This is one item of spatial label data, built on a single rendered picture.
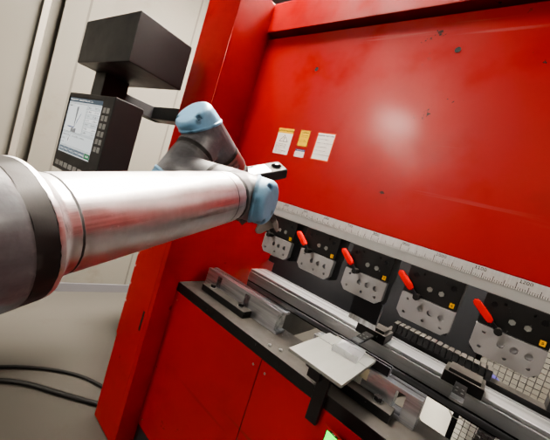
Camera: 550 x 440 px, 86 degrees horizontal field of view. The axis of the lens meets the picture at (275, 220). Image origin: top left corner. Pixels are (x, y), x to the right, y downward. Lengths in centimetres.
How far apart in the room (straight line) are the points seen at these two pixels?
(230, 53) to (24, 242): 138
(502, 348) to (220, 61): 144
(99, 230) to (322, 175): 102
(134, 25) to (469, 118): 125
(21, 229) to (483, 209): 98
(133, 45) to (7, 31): 181
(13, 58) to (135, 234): 291
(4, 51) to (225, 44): 198
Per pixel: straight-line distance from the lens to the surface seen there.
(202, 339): 143
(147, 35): 148
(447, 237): 101
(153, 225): 28
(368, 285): 108
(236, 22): 157
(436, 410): 306
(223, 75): 149
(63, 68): 306
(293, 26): 159
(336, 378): 91
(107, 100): 142
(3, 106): 311
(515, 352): 103
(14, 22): 318
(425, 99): 115
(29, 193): 21
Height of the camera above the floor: 141
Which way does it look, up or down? 4 degrees down
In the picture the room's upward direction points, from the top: 17 degrees clockwise
